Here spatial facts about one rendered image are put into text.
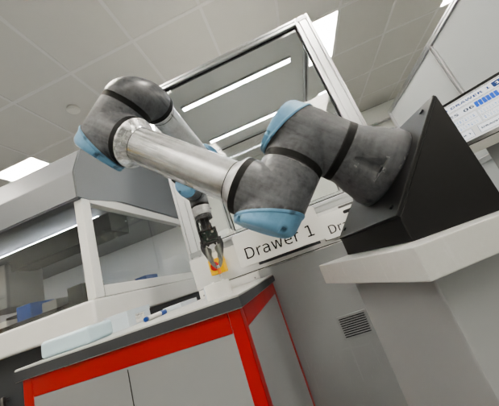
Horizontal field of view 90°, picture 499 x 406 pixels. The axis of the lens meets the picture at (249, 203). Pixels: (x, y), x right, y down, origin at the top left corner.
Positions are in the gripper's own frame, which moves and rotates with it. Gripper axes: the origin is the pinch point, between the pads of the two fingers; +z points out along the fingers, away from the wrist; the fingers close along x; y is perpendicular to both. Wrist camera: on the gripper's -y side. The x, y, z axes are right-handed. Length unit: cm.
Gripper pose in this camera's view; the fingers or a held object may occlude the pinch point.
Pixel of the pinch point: (218, 264)
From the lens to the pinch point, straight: 102.7
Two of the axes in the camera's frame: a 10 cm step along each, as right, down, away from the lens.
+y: 0.7, -3.0, -9.5
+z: 3.2, 9.1, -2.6
